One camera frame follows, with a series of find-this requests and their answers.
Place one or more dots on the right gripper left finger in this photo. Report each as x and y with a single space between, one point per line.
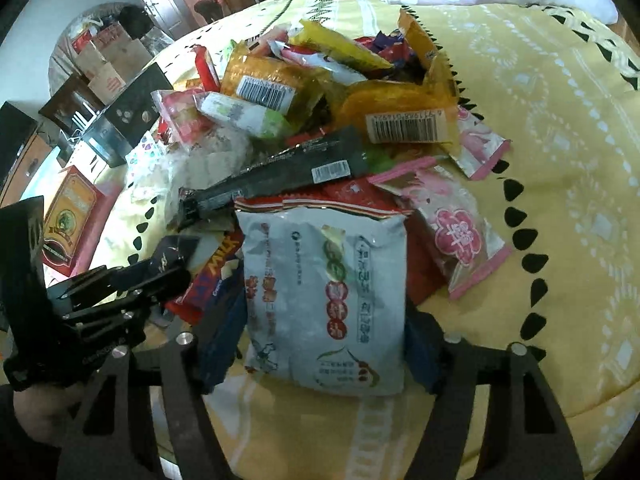
191 366

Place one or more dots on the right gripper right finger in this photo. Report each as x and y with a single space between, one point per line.
447 371

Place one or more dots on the white red noodle packet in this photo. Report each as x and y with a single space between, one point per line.
325 294

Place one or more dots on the red white rice cracker pack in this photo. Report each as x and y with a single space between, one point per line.
217 155

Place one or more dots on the red milk chocolate bar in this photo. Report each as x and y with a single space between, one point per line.
209 282

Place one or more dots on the left hand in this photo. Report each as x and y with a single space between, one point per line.
44 412

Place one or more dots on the pink flower snack packet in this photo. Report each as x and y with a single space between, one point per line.
461 242

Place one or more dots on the red orange gift box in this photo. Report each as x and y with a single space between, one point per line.
67 217

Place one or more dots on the wooden drawer dresser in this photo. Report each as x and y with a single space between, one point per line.
28 162

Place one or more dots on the black flat television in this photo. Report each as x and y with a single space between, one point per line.
15 130

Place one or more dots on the black rectangular box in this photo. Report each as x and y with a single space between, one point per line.
118 129

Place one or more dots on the black long snack packet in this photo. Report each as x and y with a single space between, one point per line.
337 156

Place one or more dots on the orange barcode snack bag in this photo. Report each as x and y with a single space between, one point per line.
399 112

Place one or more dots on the stacked cardboard boxes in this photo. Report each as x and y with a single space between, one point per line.
110 60

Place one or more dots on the yellow patterned bed cover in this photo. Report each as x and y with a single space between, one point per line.
565 91

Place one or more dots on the green white snack packet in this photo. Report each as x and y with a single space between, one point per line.
255 120

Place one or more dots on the orange bag with barcode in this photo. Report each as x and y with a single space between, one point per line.
289 89

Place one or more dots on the yellow snack packet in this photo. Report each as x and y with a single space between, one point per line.
314 35

